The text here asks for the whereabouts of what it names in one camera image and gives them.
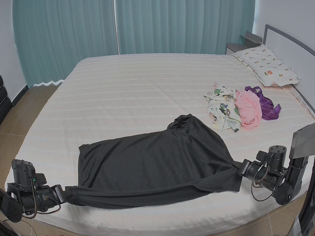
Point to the white printed pyjama garment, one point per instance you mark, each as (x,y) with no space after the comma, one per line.
(219,107)

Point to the pink garment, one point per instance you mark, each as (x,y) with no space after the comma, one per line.
(248,109)

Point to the black garment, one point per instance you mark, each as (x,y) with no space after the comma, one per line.
(147,161)

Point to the white printed pillow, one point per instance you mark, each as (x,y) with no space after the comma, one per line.
(265,63)

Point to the bed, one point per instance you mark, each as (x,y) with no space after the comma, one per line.
(123,95)

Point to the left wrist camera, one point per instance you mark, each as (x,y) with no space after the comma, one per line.
(40,178)

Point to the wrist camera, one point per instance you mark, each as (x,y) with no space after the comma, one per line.
(261,155)
(40,178)

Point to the purple garment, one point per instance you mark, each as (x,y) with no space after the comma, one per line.
(267,107)

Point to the grey bedside table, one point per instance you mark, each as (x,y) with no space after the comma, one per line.
(236,47)

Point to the black padded chair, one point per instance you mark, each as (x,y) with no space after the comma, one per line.
(3,99)

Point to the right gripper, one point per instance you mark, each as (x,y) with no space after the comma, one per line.
(247,168)

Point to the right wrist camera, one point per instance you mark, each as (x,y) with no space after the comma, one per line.
(261,155)

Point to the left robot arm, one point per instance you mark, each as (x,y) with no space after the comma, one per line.
(27,195)

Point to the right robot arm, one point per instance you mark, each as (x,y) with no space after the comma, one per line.
(297,166)

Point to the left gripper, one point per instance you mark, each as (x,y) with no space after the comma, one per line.
(60,193)

